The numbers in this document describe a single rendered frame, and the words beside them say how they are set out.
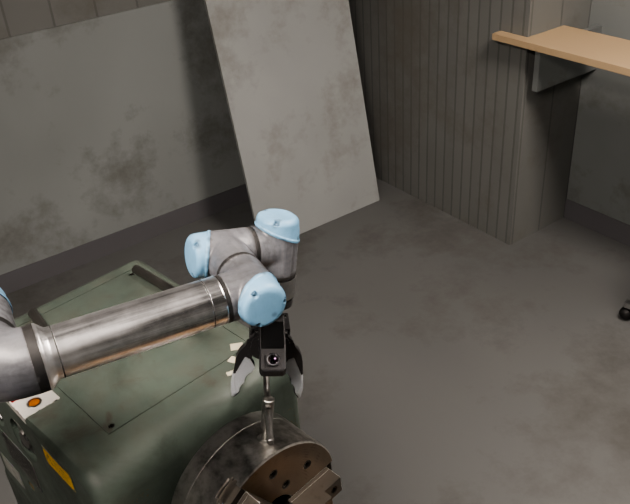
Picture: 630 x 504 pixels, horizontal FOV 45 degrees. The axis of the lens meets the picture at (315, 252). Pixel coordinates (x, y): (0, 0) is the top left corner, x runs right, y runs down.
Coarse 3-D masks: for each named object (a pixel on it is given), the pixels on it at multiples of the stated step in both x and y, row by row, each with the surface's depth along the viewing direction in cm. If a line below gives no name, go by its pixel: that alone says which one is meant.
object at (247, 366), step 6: (246, 360) 136; (252, 360) 137; (240, 366) 137; (246, 366) 137; (252, 366) 137; (240, 372) 137; (246, 372) 137; (234, 378) 137; (240, 378) 138; (234, 384) 138; (240, 384) 138; (234, 390) 139; (234, 396) 140
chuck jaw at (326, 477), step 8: (328, 464) 150; (320, 472) 149; (328, 472) 148; (312, 480) 147; (320, 480) 147; (328, 480) 147; (336, 480) 147; (304, 488) 146; (312, 488) 146; (320, 488) 145; (328, 488) 145; (336, 488) 148; (280, 496) 147; (288, 496) 145; (296, 496) 144; (304, 496) 144; (312, 496) 144; (320, 496) 144; (328, 496) 144
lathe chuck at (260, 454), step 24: (240, 432) 141; (288, 432) 143; (216, 456) 138; (240, 456) 136; (264, 456) 136; (288, 456) 139; (312, 456) 145; (216, 480) 135; (240, 480) 133; (264, 480) 136; (288, 480) 142
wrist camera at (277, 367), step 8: (280, 320) 133; (264, 328) 132; (272, 328) 132; (280, 328) 132; (264, 336) 131; (272, 336) 131; (280, 336) 131; (264, 344) 130; (272, 344) 130; (280, 344) 130; (264, 352) 129; (272, 352) 129; (280, 352) 129; (264, 360) 128; (272, 360) 128; (280, 360) 128; (264, 368) 127; (272, 368) 128; (280, 368) 128; (264, 376) 129
